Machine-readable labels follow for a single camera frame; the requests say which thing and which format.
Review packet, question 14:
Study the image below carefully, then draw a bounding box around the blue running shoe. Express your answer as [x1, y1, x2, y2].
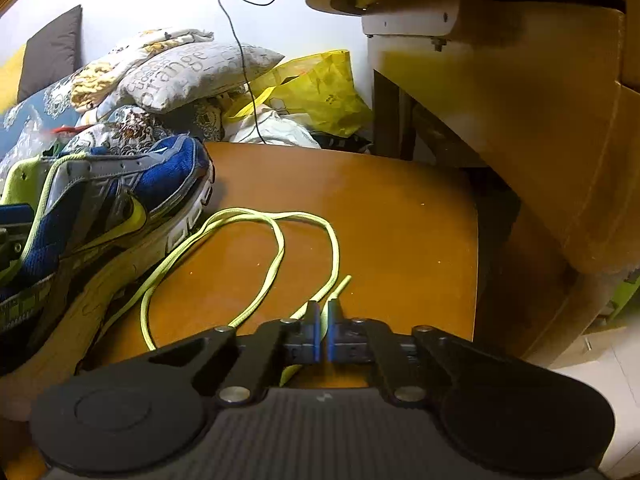
[0, 132, 217, 418]

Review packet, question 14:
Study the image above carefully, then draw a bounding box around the green box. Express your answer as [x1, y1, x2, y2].
[607, 270, 640, 318]

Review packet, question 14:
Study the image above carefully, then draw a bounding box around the grey printed pillow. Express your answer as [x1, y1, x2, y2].
[118, 41, 286, 113]

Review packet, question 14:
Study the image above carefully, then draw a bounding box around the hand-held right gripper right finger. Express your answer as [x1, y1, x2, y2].
[327, 301, 506, 407]

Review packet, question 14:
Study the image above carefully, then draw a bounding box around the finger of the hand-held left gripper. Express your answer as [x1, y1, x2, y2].
[0, 204, 36, 272]

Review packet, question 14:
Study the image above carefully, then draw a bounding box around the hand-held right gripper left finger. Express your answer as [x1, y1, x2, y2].
[147, 301, 321, 406]

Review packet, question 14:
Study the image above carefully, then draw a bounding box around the small wooden table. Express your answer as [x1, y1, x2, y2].
[75, 141, 482, 391]

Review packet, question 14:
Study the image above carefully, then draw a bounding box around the yellow cushion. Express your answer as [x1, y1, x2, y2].
[0, 42, 28, 116]

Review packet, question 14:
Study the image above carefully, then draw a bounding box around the dark cloth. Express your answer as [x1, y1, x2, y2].
[310, 129, 373, 155]

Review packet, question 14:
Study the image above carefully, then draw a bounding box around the yellow plastic bag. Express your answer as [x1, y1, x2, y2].
[225, 50, 373, 138]

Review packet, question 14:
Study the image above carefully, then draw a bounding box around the clear plastic bag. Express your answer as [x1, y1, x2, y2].
[10, 120, 66, 161]

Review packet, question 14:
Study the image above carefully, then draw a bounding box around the neon yellow shoelace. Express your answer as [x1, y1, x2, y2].
[95, 209, 353, 388]

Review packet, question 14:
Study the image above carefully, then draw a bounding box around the dark grey cushion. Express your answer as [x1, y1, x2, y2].
[17, 5, 83, 103]

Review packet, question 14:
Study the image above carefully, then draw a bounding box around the round wooden dining table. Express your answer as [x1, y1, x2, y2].
[299, 0, 640, 366]

